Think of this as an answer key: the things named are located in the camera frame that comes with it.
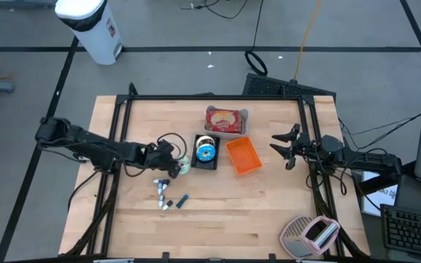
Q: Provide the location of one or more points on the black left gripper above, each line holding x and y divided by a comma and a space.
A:
157, 157

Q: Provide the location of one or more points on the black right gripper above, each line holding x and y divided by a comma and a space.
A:
305, 148

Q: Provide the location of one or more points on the blue frosted donut tape roll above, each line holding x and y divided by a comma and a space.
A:
200, 153

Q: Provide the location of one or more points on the blue marker light-blue cap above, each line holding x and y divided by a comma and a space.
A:
182, 201

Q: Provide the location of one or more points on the white marker blue cap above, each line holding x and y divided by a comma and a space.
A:
161, 201

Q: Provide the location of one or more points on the red plastic-wrapped package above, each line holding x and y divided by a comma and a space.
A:
223, 121

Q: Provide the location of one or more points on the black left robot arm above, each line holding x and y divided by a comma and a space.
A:
93, 146

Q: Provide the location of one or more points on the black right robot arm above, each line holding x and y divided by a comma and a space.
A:
364, 160

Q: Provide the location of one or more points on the black slotted plastic basket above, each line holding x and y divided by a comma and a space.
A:
205, 166

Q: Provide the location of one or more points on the orange slotted plastic basket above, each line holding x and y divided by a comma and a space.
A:
243, 155

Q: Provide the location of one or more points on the pink handheld device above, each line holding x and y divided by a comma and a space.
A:
292, 230

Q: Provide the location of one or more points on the pink desk organizer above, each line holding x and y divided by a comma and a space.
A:
327, 235

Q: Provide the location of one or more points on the white paper sheet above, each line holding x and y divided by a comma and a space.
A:
378, 199

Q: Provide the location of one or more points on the black keyboard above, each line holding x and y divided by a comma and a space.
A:
411, 230

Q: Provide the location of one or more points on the white trash can black liner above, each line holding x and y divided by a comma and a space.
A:
93, 36

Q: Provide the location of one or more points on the black metal table frame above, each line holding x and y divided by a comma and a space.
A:
214, 97

